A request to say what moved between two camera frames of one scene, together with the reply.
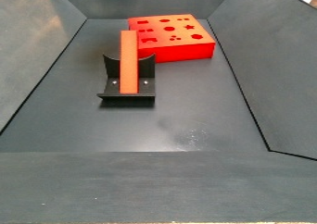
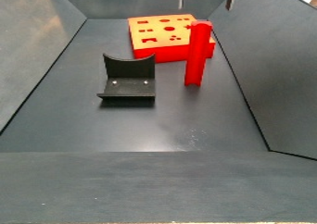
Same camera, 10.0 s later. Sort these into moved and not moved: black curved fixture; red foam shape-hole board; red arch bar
Moved: red arch bar
Not moved: red foam shape-hole board; black curved fixture
